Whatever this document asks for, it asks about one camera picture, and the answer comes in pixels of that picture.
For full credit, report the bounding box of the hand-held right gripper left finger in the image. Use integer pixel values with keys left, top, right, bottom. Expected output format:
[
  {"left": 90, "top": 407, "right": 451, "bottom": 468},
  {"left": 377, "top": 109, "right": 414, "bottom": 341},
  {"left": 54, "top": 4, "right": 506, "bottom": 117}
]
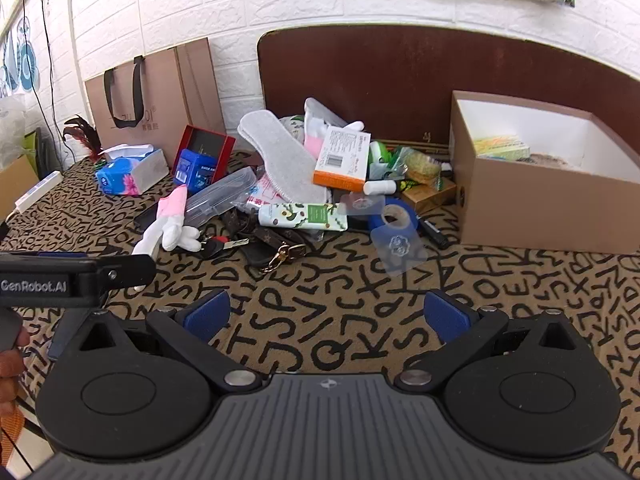
[{"left": 75, "top": 289, "right": 263, "bottom": 394}]

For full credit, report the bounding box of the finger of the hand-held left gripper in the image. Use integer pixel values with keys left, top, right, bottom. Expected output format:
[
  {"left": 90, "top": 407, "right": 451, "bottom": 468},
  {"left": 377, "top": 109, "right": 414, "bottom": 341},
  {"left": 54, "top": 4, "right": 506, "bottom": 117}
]
[
  {"left": 47, "top": 309, "right": 95, "bottom": 360},
  {"left": 95, "top": 254, "right": 157, "bottom": 306}
]

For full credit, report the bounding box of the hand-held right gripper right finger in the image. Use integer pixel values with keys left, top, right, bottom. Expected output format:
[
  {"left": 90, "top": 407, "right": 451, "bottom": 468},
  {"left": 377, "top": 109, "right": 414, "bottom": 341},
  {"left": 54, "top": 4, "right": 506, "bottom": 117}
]
[{"left": 394, "top": 289, "right": 593, "bottom": 396}]

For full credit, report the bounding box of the black car key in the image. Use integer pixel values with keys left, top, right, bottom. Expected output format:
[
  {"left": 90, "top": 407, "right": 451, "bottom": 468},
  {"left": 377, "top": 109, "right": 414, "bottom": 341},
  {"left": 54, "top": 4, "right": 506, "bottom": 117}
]
[{"left": 199, "top": 236, "right": 251, "bottom": 262}]

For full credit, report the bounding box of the brown cardboard box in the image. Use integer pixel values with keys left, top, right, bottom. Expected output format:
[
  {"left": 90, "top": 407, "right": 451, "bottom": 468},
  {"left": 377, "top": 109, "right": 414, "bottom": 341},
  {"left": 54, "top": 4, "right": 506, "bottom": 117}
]
[{"left": 449, "top": 90, "right": 640, "bottom": 255}]

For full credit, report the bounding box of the person's left hand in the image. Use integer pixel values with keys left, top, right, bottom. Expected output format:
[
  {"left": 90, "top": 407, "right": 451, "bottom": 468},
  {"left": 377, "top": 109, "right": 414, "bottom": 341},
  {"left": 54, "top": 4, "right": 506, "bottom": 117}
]
[{"left": 0, "top": 332, "right": 31, "bottom": 413}]

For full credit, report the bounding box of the black flat lid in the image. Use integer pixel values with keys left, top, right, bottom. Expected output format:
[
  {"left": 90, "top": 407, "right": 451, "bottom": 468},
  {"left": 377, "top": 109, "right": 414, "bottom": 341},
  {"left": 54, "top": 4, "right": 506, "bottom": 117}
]
[{"left": 132, "top": 204, "right": 167, "bottom": 234}]

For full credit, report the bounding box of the clear plastic tag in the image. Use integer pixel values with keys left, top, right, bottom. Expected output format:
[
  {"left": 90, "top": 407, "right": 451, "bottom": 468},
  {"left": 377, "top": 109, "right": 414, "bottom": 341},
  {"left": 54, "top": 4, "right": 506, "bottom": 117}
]
[
  {"left": 370, "top": 222, "right": 429, "bottom": 277},
  {"left": 339, "top": 194, "right": 387, "bottom": 217}
]

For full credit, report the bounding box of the black marker pen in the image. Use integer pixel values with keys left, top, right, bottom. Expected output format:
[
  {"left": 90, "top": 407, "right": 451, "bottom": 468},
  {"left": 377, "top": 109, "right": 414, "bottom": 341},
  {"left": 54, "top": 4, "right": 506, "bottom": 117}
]
[{"left": 417, "top": 214, "right": 451, "bottom": 251}]

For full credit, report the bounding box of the blue tissue box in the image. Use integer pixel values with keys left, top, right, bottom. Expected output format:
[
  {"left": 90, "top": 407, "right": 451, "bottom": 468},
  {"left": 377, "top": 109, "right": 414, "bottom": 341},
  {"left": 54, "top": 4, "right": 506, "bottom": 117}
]
[{"left": 95, "top": 144, "right": 171, "bottom": 197}]

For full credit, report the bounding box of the white power strip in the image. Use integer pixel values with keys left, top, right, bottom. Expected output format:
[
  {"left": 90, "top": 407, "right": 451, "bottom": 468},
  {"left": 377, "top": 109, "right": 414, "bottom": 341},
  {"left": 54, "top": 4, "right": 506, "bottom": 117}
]
[{"left": 14, "top": 170, "right": 64, "bottom": 214}]

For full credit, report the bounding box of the blue tape roll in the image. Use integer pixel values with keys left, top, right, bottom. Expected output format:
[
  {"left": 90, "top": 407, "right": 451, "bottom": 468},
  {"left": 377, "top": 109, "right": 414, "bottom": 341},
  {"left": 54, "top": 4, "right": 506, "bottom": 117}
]
[{"left": 369, "top": 197, "right": 419, "bottom": 234}]

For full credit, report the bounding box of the small brown box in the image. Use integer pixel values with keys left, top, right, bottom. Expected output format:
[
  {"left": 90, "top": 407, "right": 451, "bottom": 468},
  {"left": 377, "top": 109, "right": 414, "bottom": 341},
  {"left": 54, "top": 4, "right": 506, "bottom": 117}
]
[{"left": 400, "top": 179, "right": 459, "bottom": 216}]

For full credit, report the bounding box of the clear plastic bag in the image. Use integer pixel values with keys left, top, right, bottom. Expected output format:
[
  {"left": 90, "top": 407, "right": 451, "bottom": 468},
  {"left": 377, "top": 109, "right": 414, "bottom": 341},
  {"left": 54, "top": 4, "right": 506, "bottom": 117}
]
[{"left": 184, "top": 167, "right": 259, "bottom": 227}]

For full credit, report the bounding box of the small blue box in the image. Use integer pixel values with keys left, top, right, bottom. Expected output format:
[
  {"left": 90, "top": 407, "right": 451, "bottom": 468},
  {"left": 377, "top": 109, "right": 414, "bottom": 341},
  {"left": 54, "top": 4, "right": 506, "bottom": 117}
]
[{"left": 177, "top": 148, "right": 219, "bottom": 187}]

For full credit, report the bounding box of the white red printed packet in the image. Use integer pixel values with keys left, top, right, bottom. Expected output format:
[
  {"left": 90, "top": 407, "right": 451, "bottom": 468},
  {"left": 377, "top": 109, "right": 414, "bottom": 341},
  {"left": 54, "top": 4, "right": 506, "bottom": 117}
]
[{"left": 234, "top": 174, "right": 282, "bottom": 216}]

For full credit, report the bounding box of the white green tube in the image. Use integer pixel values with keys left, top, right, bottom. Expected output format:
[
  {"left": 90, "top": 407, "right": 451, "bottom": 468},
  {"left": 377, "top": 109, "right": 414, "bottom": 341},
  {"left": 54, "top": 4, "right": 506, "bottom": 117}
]
[{"left": 258, "top": 202, "right": 349, "bottom": 231}]

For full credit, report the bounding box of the dark red feather shuttlecock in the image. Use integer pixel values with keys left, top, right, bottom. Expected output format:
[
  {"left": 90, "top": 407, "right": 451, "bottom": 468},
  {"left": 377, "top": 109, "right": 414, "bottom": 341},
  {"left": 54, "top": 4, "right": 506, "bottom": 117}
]
[{"left": 62, "top": 115, "right": 109, "bottom": 164}]

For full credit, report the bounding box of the yellow green packet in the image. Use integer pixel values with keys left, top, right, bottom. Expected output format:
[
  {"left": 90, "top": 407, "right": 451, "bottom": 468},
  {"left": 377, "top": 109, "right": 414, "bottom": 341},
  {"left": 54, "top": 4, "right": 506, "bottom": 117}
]
[{"left": 404, "top": 149, "right": 443, "bottom": 187}]

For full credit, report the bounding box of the red open box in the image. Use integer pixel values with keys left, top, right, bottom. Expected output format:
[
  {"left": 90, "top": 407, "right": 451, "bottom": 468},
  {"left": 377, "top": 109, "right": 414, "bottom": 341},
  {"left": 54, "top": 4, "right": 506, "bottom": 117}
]
[{"left": 171, "top": 125, "right": 237, "bottom": 183}]

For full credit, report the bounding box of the green plastic packet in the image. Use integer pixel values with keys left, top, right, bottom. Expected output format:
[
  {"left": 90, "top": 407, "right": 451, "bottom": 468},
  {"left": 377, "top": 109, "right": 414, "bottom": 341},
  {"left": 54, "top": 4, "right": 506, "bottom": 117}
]
[{"left": 369, "top": 141, "right": 407, "bottom": 182}]

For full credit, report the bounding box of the yellow green pack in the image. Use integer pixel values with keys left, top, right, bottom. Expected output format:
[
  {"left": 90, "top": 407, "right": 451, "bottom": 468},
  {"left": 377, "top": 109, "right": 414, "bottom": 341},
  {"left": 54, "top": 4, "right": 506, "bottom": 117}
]
[{"left": 472, "top": 134, "right": 532, "bottom": 162}]

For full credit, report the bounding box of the white slipper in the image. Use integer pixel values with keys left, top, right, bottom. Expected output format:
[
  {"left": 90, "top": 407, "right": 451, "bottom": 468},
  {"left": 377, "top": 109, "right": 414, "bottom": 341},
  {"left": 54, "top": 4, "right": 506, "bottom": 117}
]
[{"left": 237, "top": 109, "right": 332, "bottom": 202}]

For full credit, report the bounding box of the brown paper shopping bag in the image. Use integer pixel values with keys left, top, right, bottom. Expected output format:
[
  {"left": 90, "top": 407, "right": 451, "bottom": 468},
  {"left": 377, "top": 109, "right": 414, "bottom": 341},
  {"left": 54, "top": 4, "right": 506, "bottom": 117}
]
[{"left": 84, "top": 37, "right": 227, "bottom": 167}]

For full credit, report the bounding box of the orange white medicine box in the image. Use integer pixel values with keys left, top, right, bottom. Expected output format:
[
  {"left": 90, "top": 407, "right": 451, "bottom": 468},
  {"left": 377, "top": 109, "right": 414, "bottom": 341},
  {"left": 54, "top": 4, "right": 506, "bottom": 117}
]
[{"left": 313, "top": 127, "right": 372, "bottom": 192}]

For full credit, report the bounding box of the dark brown wooden board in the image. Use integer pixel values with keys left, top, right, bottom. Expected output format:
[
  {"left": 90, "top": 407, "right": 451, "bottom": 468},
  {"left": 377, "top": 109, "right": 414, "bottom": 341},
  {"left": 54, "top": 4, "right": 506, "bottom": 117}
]
[{"left": 257, "top": 25, "right": 640, "bottom": 161}]

